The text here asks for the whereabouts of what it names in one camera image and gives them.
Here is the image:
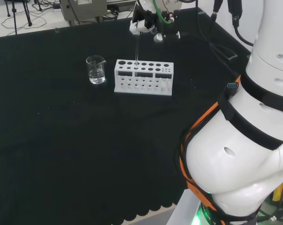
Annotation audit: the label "green cable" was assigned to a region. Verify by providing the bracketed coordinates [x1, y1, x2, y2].
[152, 0, 174, 24]

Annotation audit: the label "black bench cloth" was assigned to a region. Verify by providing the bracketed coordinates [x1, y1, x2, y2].
[0, 6, 252, 225]

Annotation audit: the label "yellow stop button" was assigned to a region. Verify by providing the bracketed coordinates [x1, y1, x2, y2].
[272, 179, 283, 203]

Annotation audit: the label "clear glass rod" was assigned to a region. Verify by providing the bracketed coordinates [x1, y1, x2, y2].
[134, 32, 140, 76]

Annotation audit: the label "black floor cables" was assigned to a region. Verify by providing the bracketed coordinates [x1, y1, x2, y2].
[0, 0, 62, 30]

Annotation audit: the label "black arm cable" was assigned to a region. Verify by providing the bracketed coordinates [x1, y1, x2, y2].
[227, 0, 254, 47]

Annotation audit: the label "grey metal equipment box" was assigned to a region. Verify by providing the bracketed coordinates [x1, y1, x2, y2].
[60, 0, 138, 25]

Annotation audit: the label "clear glass beaker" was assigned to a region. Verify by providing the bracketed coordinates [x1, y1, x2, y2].
[85, 55, 107, 85]

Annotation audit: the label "white test tube rack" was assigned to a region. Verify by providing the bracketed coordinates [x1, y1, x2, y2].
[114, 59, 175, 97]

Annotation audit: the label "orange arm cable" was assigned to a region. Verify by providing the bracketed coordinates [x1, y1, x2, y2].
[180, 75, 242, 225]

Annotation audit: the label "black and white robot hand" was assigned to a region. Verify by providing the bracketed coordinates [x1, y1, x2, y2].
[129, 5, 182, 44]

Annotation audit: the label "thin-legged black tripod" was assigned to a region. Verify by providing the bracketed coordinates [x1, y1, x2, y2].
[4, 0, 33, 35]

